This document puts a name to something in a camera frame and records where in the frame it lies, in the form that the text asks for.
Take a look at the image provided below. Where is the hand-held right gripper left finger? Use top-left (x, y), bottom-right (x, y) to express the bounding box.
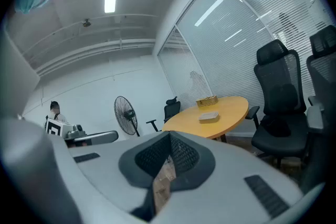
top-left (0, 117), bottom-right (171, 224)

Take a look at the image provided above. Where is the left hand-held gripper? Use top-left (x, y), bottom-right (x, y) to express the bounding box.
top-left (45, 117), bottom-right (119, 149)

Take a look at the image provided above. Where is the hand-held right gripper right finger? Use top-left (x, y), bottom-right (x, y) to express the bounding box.
top-left (156, 130), bottom-right (327, 224)

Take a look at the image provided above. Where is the clear plastic tray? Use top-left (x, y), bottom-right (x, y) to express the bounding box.
top-left (197, 111), bottom-right (220, 124)

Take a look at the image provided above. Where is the black standing fan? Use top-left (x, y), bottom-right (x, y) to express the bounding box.
top-left (113, 95), bottom-right (141, 137)

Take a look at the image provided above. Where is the black mesh office chair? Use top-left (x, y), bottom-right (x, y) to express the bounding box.
top-left (245, 39), bottom-right (308, 169)
top-left (145, 96), bottom-right (182, 133)
top-left (299, 24), bottom-right (336, 194)

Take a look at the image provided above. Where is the woven wicker basket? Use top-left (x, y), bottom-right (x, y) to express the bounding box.
top-left (196, 95), bottom-right (219, 108)

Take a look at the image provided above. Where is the white ceiling duct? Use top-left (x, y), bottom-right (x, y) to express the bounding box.
top-left (35, 38), bottom-right (156, 77)

